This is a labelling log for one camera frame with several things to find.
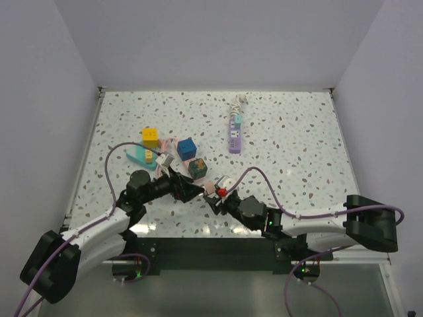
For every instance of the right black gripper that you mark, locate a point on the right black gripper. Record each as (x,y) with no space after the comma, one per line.
(213,201)

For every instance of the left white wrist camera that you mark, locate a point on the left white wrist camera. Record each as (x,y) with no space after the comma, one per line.
(164,160)

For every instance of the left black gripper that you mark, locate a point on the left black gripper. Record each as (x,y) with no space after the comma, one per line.
(179,188)

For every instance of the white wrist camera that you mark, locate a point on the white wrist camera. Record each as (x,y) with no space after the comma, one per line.
(164,160)
(223,185)

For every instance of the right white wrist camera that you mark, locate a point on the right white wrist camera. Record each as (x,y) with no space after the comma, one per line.
(223,185)

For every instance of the dark green cube socket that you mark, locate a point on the dark green cube socket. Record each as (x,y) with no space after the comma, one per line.
(197,168)

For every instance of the purple power strip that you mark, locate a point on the purple power strip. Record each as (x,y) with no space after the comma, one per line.
(235,142)

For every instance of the small pink plug adapter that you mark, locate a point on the small pink plug adapter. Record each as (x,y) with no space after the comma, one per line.
(209,188)

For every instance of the yellow cube socket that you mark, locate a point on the yellow cube socket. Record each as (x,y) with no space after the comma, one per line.
(150,137)

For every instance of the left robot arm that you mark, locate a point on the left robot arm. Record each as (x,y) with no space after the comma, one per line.
(59,259)

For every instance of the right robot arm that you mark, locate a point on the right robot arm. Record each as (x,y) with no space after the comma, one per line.
(358,221)

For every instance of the blue cube socket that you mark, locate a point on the blue cube socket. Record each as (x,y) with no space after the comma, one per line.
(186,149)

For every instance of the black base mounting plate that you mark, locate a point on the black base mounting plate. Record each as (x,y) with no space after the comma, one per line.
(155,255)

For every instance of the aluminium rail frame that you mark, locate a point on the aluminium rail frame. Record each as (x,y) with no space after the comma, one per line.
(291,242)

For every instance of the teal power strip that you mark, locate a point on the teal power strip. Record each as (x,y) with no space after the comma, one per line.
(136,153)

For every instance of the small yellow adapter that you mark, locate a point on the small yellow adapter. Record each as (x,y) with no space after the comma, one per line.
(149,157)

